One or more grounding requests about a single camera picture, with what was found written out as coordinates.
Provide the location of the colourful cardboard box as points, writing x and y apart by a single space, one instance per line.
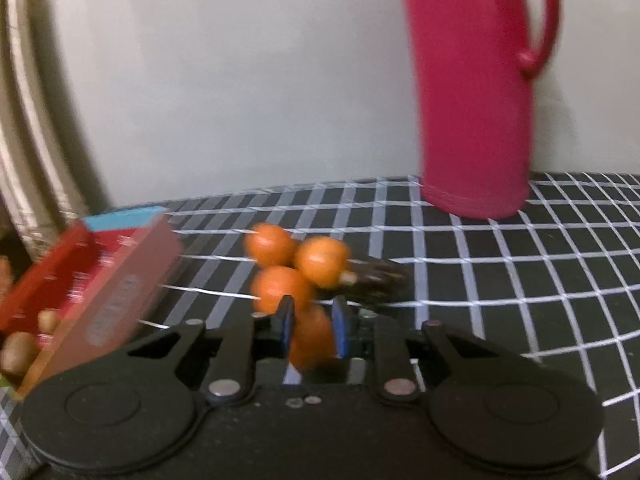
130 280

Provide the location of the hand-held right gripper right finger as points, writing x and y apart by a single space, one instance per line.
342 332

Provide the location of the beige satin curtain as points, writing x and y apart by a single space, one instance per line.
30 135

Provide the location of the red thermos jug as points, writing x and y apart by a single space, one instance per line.
470 110

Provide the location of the small brown kiwi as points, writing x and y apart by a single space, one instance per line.
48 320

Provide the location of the large brown kiwi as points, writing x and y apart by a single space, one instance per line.
20 352

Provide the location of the black white checked tablecloth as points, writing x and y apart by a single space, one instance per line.
525 270

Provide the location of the dark brown wrinkled lump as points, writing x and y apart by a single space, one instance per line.
377 280

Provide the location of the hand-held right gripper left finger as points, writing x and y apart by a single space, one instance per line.
286 329

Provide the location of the orange tangerine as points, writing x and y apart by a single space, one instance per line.
270 245
280 287
321 262

